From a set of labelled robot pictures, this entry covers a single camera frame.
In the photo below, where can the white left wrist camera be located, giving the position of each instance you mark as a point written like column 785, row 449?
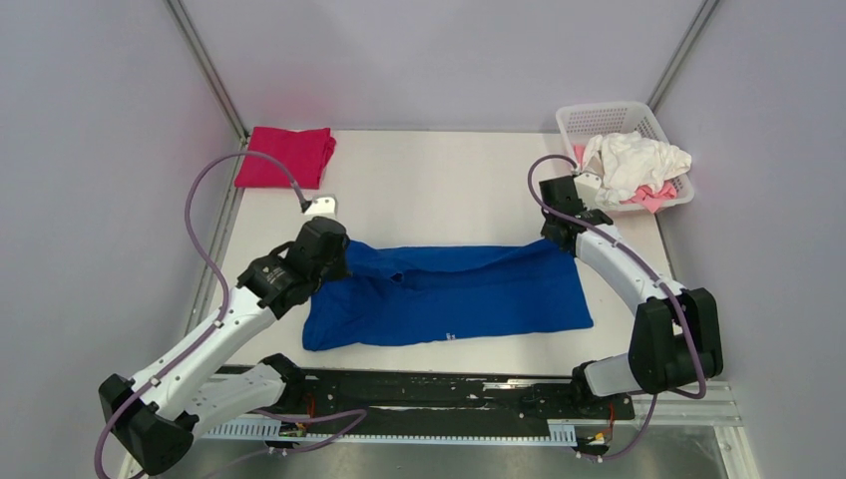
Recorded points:
column 322, row 206

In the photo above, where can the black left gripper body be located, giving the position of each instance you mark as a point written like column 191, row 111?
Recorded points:
column 335, row 269

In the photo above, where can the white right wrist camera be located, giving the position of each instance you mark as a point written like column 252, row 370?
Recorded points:
column 588, row 187

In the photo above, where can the folded red t-shirt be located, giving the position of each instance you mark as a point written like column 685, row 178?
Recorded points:
column 305, row 153

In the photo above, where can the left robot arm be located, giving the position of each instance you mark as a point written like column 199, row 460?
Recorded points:
column 160, row 411

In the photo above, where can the white crumpled t-shirt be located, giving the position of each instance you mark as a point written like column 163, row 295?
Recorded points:
column 626, row 162

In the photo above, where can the white plastic laundry basket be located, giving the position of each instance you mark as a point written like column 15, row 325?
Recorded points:
column 578, row 123

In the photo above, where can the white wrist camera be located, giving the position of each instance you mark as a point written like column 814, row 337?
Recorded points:
column 588, row 187
column 322, row 206

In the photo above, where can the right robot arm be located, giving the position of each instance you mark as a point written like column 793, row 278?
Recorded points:
column 675, row 340

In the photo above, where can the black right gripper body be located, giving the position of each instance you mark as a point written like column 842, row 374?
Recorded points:
column 545, row 233

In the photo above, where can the pink crumpled t-shirt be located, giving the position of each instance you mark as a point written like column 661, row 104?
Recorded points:
column 644, row 197

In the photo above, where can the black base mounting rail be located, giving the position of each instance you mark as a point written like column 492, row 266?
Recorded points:
column 429, row 404

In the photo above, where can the blue t-shirt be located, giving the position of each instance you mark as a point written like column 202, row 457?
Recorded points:
column 415, row 294

